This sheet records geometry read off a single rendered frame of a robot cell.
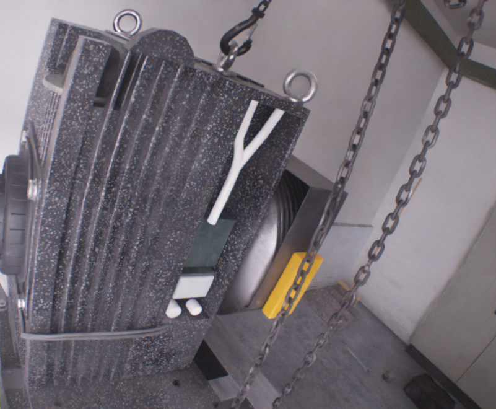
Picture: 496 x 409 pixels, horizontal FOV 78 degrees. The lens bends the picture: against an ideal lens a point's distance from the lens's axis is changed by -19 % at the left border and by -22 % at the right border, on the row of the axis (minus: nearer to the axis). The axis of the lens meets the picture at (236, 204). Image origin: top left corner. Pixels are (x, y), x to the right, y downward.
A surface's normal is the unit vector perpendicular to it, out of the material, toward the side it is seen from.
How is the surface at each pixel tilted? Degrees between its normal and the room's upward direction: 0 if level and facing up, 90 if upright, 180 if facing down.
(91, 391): 0
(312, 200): 90
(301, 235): 90
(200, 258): 90
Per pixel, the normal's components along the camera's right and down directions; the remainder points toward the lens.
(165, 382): 0.37, -0.86
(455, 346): -0.76, -0.07
